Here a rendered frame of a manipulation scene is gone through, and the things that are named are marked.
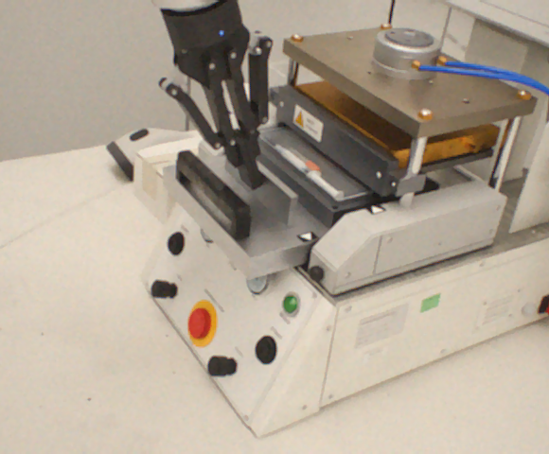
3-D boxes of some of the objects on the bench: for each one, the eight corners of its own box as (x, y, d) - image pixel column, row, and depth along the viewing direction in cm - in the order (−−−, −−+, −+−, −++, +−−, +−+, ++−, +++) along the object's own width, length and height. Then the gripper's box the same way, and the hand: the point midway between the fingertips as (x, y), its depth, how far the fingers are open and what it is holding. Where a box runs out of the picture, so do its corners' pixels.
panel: (144, 284, 108) (198, 172, 102) (248, 427, 87) (322, 295, 82) (132, 282, 106) (186, 169, 101) (236, 427, 86) (309, 293, 81)
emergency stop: (192, 326, 99) (205, 302, 97) (206, 345, 96) (220, 320, 95) (183, 326, 98) (196, 301, 96) (197, 344, 95) (210, 319, 94)
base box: (410, 205, 136) (431, 119, 126) (583, 330, 110) (627, 232, 101) (139, 278, 109) (140, 177, 100) (274, 463, 84) (291, 347, 75)
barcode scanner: (200, 148, 146) (202, 111, 142) (220, 165, 141) (221, 128, 137) (101, 165, 136) (100, 126, 132) (119, 185, 131) (118, 145, 127)
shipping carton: (223, 173, 139) (227, 130, 134) (259, 206, 130) (264, 161, 125) (131, 192, 130) (131, 146, 125) (163, 230, 121) (165, 182, 116)
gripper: (235, -44, 76) (281, 144, 92) (120, 9, 73) (191, 193, 89) (273, -23, 71) (314, 171, 87) (152, 36, 67) (220, 224, 83)
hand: (245, 159), depth 85 cm, fingers closed, pressing on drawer
